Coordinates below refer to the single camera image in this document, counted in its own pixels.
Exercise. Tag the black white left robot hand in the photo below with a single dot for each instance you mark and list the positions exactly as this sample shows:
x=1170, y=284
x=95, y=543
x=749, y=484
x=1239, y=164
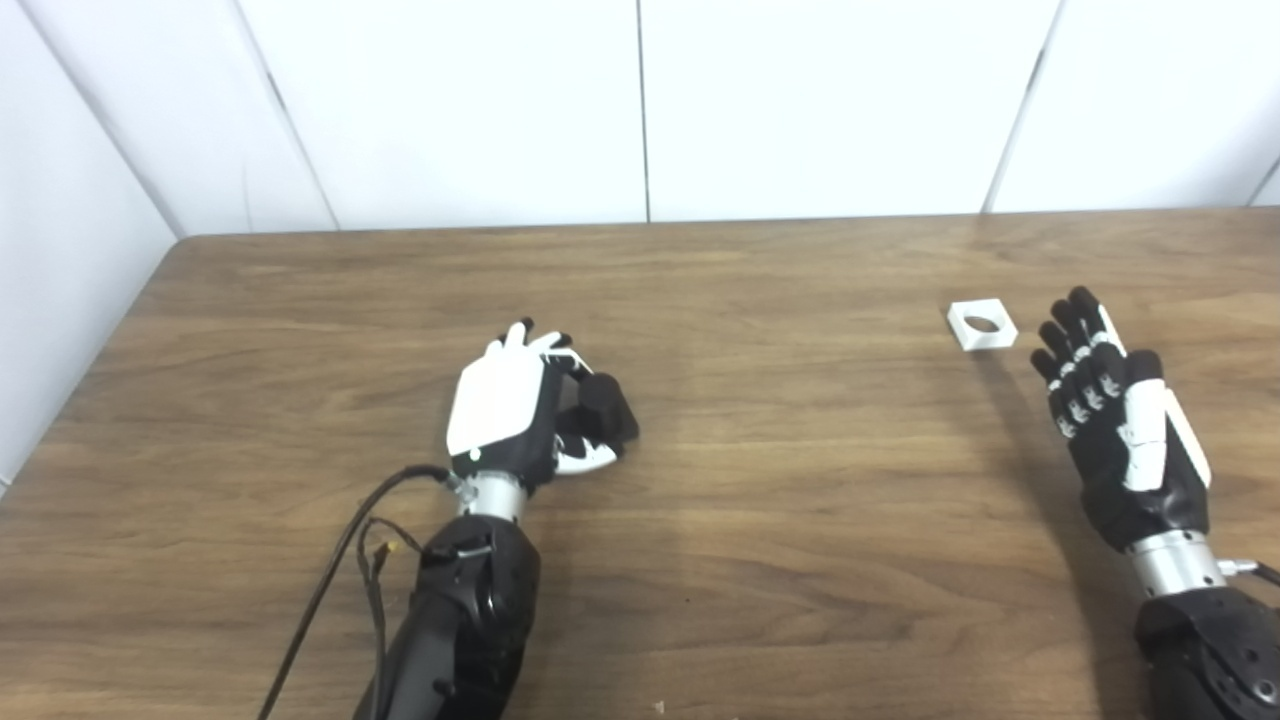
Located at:
x=495, y=400

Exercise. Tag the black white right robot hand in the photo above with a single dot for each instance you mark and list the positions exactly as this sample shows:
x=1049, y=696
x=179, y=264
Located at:
x=1105, y=470

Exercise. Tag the black peg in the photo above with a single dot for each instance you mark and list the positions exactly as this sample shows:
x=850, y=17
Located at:
x=605, y=410

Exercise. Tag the white square piece with hole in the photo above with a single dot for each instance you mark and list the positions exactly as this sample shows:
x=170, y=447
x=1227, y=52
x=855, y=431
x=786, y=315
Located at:
x=962, y=334

